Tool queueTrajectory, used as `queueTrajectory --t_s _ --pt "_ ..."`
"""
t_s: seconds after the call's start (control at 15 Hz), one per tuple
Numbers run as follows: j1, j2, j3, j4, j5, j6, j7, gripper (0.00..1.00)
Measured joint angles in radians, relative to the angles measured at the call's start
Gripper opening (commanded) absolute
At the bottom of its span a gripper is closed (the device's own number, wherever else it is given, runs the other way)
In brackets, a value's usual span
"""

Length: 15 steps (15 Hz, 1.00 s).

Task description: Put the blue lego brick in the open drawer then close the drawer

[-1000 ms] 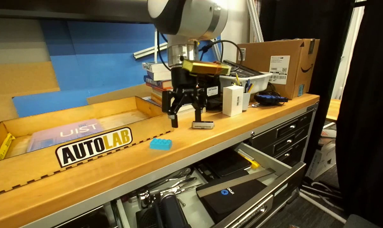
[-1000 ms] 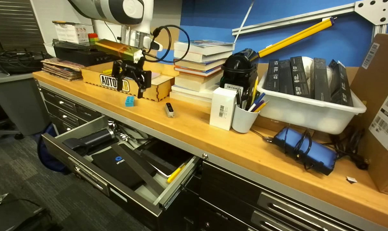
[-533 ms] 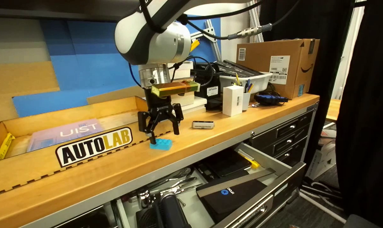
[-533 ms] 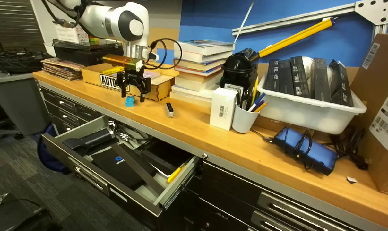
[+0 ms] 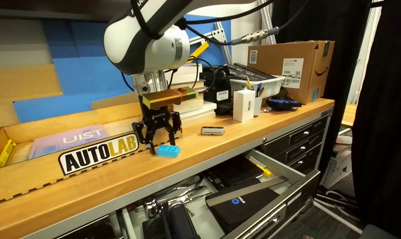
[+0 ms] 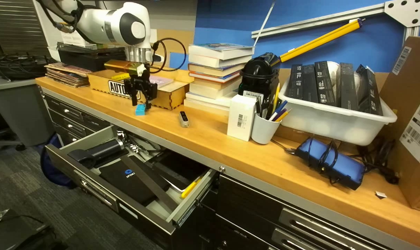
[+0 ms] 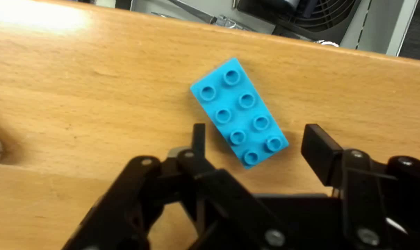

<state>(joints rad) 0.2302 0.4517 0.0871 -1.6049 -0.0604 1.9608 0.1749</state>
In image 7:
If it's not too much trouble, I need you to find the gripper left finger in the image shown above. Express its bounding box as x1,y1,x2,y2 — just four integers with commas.
61,123,287,250

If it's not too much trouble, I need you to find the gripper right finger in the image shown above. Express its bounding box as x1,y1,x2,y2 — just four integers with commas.
301,124,420,250

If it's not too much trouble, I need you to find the blue lego brick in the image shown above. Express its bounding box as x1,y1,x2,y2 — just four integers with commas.
190,58,289,169

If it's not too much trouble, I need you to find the black fan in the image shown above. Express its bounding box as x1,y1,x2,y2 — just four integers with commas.
236,0,361,41

